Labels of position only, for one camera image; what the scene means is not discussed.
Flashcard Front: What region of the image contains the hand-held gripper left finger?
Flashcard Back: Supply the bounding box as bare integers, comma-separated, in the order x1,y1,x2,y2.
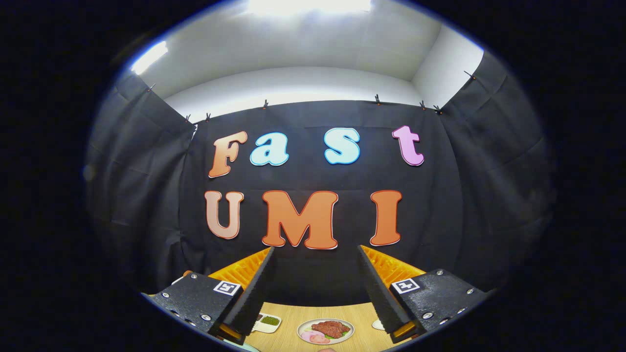
142,247,274,345

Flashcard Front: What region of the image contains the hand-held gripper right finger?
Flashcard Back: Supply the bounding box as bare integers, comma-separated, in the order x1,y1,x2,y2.
357,245,492,344

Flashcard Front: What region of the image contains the white divided snack tray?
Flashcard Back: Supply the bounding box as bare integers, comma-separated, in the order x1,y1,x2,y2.
252,313,283,334

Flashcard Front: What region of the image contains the brown steak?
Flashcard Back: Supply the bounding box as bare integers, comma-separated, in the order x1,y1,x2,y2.
312,320,350,339

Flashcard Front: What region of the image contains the round plate with meat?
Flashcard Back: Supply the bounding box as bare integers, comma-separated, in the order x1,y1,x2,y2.
297,318,355,346

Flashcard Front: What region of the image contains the cream white toaster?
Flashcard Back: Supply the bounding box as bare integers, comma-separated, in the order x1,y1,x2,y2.
146,274,189,297

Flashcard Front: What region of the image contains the row of small cloth clips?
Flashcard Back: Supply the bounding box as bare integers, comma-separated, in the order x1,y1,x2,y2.
146,70,477,124

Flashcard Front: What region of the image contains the ceiling light panel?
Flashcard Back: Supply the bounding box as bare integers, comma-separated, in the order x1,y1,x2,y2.
130,41,169,75

